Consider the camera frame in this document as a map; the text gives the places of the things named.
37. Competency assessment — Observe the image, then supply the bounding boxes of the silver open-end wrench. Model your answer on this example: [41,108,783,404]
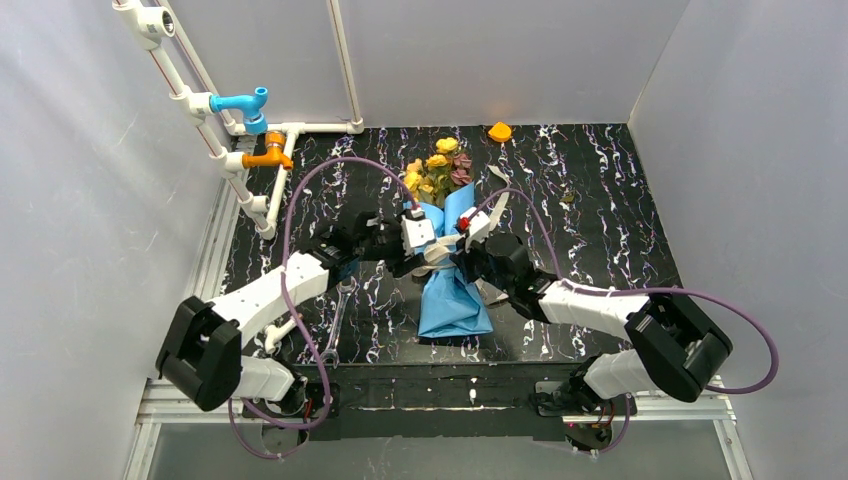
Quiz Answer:
[320,278,357,369]

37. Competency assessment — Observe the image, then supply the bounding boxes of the orange plastic piece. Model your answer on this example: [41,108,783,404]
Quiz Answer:
[487,122,513,143]

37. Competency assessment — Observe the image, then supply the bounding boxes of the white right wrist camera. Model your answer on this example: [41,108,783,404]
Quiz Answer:
[456,207,491,251]

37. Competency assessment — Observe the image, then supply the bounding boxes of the yellow fake flower bunch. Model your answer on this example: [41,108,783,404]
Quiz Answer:
[403,137,461,207]

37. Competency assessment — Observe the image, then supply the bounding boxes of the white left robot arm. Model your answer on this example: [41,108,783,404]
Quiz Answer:
[155,208,436,412]

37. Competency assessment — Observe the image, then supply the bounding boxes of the white pvc pipe frame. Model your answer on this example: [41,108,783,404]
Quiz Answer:
[111,0,366,241]

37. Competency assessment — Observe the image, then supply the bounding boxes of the small white pipe fitting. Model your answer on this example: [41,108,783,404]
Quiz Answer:
[262,315,302,355]

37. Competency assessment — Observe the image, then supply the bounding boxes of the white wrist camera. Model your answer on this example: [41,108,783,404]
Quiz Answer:
[456,207,491,251]
[399,207,436,256]

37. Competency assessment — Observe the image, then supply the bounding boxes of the cream printed ribbon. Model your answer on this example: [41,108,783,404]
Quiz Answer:
[412,165,511,307]

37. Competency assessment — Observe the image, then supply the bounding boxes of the aluminium extrusion frame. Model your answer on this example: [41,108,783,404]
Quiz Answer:
[122,142,753,480]

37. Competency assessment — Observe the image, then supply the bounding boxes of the blue wrapping paper sheet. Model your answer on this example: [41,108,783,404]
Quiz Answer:
[418,184,493,339]

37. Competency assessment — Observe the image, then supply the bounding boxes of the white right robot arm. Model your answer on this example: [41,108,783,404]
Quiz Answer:
[451,233,733,409]

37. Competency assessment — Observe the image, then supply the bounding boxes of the orange plastic tap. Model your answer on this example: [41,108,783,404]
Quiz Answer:
[241,131,294,171]

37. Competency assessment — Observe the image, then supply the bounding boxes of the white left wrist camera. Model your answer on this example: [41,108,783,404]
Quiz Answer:
[399,207,436,256]

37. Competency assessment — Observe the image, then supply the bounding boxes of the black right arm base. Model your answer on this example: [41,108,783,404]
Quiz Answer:
[529,380,637,457]

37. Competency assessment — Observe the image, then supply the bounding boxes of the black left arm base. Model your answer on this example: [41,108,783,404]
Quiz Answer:
[240,377,340,460]

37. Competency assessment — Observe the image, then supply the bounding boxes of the brown pink fake flower bunch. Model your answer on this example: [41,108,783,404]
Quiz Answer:
[450,153,473,189]

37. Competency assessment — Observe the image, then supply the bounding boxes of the blue plastic tap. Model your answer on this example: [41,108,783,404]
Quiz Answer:
[209,86,269,135]

